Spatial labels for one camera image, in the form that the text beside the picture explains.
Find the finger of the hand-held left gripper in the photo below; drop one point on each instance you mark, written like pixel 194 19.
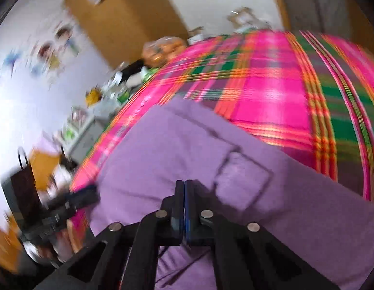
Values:
pixel 84 196

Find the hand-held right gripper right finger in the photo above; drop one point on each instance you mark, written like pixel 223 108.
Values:
pixel 190 217

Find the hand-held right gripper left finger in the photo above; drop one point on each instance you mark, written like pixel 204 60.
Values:
pixel 178 217

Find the purple fleece cloth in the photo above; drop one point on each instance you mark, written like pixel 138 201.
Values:
pixel 175 151

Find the grey drawer cabinet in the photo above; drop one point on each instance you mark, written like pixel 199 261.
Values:
pixel 87 136

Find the black cloth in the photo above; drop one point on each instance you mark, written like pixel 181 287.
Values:
pixel 132 71

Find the pink green plaid blanket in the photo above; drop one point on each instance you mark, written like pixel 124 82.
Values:
pixel 265 81

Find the bag of oranges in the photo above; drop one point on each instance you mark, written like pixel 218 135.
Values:
pixel 162 51

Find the small white box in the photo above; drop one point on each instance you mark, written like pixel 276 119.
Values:
pixel 196 35

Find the wooden wardrobe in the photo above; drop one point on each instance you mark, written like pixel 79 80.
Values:
pixel 126 18

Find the brown cardboard box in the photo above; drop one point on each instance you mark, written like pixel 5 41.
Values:
pixel 243 16

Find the cartoon wall sticker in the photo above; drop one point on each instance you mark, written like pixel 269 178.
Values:
pixel 48 51

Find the wooden door frame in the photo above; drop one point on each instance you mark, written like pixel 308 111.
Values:
pixel 279 3

